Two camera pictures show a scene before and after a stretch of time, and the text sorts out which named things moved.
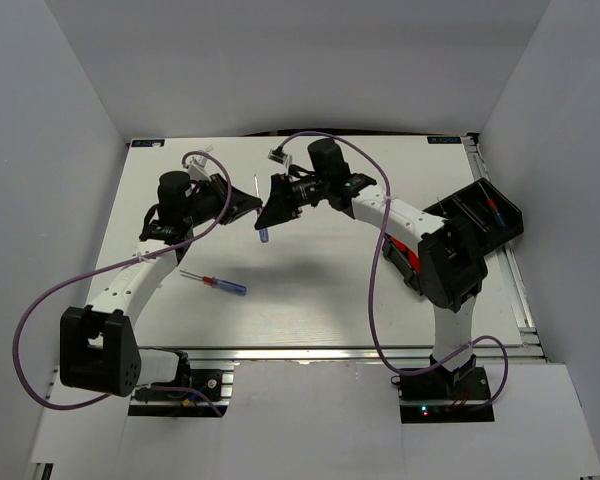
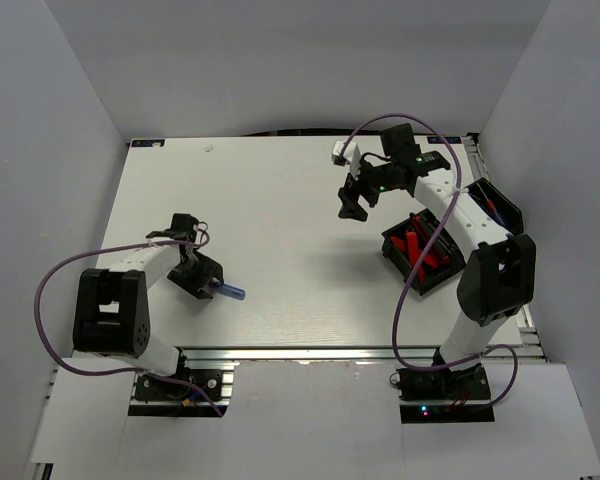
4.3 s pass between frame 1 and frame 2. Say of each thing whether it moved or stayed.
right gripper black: moved
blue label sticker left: stayed
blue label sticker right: stayed
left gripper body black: moved
